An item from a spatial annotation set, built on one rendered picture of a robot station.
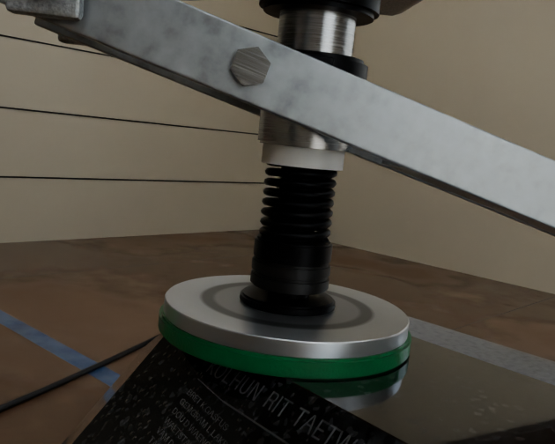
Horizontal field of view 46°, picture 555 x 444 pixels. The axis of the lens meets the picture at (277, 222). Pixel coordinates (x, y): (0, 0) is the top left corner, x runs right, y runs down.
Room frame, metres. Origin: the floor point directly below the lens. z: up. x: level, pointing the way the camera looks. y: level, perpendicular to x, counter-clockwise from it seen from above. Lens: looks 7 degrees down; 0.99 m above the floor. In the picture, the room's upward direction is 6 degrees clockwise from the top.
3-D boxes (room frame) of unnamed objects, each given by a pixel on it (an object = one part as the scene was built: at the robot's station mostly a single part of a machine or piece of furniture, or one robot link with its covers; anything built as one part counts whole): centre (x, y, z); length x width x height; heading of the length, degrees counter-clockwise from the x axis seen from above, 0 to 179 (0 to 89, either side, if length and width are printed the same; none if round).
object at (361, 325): (0.56, -0.02, 0.84); 0.21 x 0.21 x 0.01
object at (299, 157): (0.56, -0.02, 0.99); 0.07 x 0.07 x 0.04
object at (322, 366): (0.56, -0.02, 0.84); 0.22 x 0.22 x 0.04
